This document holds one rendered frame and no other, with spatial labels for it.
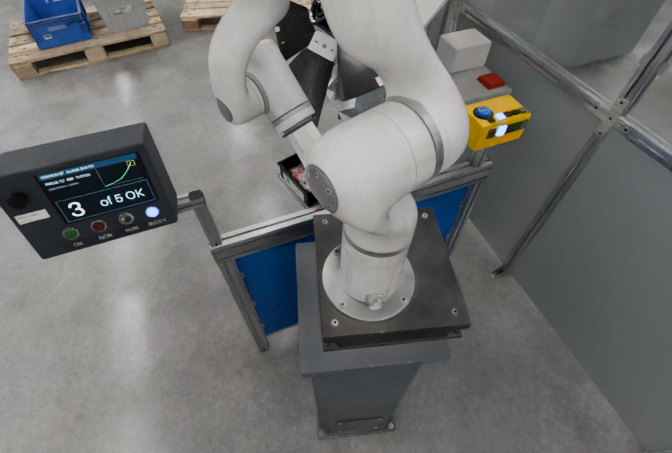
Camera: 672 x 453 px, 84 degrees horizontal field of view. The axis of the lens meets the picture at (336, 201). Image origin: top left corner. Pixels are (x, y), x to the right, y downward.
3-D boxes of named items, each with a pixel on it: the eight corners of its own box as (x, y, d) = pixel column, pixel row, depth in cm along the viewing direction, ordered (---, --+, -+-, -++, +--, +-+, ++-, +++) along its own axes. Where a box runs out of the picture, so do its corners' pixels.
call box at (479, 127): (497, 122, 116) (509, 92, 108) (518, 142, 110) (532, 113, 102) (453, 134, 113) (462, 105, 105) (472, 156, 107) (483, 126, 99)
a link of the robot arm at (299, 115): (270, 125, 76) (278, 138, 76) (273, 121, 67) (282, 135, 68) (304, 104, 77) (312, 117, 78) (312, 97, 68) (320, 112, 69)
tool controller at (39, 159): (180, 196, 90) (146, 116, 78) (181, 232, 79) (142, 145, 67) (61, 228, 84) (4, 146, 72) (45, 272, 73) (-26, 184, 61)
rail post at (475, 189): (432, 279, 189) (478, 172, 129) (437, 286, 187) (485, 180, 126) (426, 282, 188) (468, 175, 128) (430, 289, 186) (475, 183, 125)
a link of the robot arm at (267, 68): (277, 117, 66) (315, 95, 70) (235, 48, 63) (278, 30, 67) (261, 129, 73) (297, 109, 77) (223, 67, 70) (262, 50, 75)
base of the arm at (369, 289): (423, 318, 73) (448, 272, 58) (326, 327, 71) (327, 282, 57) (403, 236, 84) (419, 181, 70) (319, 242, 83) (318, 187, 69)
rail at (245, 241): (478, 172, 129) (485, 155, 122) (485, 180, 126) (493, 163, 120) (214, 253, 108) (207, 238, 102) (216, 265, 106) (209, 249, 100)
